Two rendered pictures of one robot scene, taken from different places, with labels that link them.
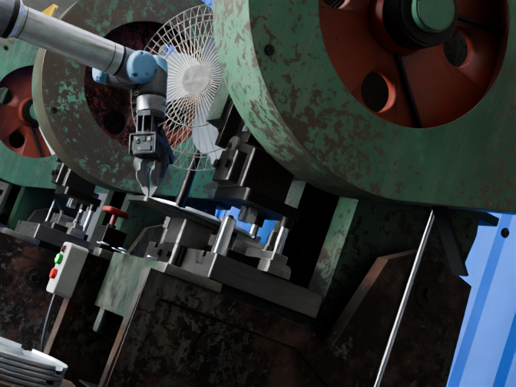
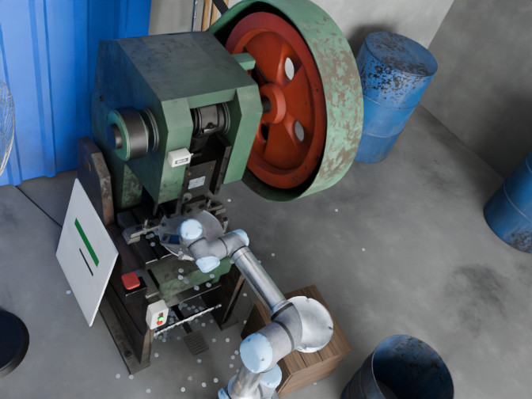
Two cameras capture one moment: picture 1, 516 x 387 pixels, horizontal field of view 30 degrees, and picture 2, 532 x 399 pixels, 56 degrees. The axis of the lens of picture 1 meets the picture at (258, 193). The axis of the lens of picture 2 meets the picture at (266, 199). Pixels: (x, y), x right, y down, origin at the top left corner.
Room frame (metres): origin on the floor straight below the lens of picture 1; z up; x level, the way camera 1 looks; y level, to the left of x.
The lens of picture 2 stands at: (2.71, 1.48, 2.54)
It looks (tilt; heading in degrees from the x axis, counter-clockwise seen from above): 45 degrees down; 245
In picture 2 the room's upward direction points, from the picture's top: 21 degrees clockwise
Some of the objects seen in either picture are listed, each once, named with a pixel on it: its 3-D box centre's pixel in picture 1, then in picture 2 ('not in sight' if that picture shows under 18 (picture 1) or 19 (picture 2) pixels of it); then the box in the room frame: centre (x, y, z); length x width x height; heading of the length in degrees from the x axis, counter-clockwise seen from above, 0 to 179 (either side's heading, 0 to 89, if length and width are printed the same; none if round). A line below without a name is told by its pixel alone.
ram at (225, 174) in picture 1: (262, 137); (190, 180); (2.40, 0.04, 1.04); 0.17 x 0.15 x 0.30; 115
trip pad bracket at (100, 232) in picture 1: (100, 259); (132, 296); (2.60, 0.34, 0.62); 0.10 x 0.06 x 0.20; 25
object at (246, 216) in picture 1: (246, 214); not in sight; (2.41, 0.01, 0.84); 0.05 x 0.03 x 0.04; 25
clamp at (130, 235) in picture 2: not in sight; (143, 226); (2.57, 0.07, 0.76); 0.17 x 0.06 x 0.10; 25
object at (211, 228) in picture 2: (199, 219); (191, 232); (2.37, 0.11, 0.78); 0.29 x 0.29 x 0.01
